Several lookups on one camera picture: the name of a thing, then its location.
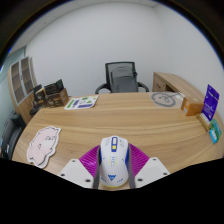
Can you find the small blue box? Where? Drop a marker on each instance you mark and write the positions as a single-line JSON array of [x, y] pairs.
[[213, 136]]

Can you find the white and blue computer mouse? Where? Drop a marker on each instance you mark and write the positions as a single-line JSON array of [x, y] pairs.
[[114, 160]]

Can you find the tall brown cardboard box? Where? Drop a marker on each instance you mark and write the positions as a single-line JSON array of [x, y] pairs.
[[40, 95]]

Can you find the dark flat cardboard box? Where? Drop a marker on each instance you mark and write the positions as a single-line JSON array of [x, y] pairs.
[[54, 87]]

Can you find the pink animal-shaped mouse pad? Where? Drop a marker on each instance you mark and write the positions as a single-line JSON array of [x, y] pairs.
[[43, 145]]

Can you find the purple upright package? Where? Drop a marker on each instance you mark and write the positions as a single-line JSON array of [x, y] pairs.
[[210, 101]]

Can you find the black leather sofa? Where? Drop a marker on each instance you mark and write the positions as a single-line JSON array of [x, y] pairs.
[[11, 136]]

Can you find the orange-brown cardboard box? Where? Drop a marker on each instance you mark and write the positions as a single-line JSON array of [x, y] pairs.
[[191, 106]]

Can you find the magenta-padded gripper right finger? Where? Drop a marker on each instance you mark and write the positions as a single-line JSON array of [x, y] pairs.
[[153, 170]]

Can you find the white green printed mouse pad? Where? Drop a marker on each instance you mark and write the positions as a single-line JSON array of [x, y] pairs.
[[81, 102]]

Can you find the grey mesh office chair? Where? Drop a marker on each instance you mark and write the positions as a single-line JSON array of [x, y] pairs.
[[122, 78]]

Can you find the small yellow box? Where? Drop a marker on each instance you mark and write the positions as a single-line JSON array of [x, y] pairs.
[[203, 121]]

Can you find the wooden shelf unit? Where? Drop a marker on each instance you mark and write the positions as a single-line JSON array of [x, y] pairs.
[[21, 85]]

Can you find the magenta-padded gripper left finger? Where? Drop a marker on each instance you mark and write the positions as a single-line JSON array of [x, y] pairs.
[[75, 171]]

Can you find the brown wide cardboard box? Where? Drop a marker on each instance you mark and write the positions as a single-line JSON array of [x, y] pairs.
[[58, 98]]

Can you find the wooden side desk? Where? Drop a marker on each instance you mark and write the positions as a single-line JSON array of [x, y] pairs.
[[175, 81]]

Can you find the green flat box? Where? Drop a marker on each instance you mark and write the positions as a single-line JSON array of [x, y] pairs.
[[216, 128]]

